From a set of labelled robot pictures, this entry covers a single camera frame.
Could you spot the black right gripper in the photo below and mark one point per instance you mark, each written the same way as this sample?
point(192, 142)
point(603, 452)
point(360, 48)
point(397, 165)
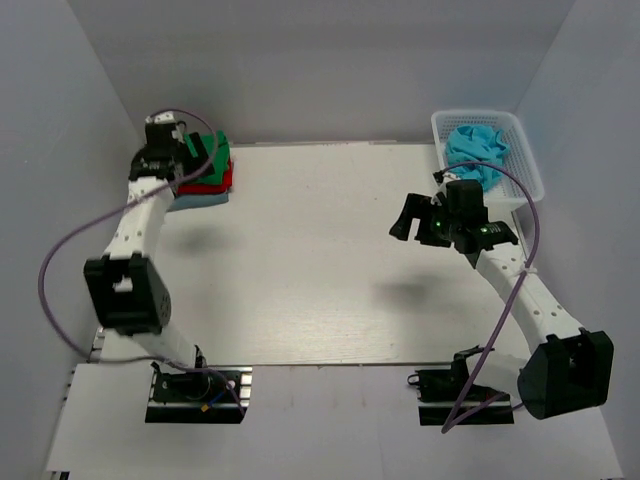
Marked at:
point(418, 207)

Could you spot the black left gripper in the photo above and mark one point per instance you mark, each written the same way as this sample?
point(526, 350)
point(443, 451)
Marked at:
point(198, 162)

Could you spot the green t-shirt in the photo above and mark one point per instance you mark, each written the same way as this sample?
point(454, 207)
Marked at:
point(217, 160)

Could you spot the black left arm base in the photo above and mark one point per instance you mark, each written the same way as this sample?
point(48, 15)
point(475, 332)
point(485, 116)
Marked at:
point(199, 399)

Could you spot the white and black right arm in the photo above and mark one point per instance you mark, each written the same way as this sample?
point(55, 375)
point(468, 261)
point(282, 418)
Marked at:
point(569, 367)

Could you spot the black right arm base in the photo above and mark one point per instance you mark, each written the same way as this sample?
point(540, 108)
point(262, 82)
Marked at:
point(437, 392)

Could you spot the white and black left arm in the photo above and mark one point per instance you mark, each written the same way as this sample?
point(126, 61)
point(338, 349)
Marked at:
point(128, 294)

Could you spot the folded red t-shirt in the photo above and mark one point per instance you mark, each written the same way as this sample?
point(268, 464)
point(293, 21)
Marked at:
point(225, 186)

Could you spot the folded light blue t-shirt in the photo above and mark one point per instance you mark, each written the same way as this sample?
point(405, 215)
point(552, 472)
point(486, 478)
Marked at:
point(197, 201)

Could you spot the crumpled cyan t-shirt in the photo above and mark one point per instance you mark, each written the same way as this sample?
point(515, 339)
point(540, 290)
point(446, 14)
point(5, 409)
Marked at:
point(468, 146)

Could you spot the white perforated plastic basket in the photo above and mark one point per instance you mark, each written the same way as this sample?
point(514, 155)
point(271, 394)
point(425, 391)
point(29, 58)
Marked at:
point(519, 164)

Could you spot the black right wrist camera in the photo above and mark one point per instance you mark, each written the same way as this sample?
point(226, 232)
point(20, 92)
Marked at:
point(465, 194)

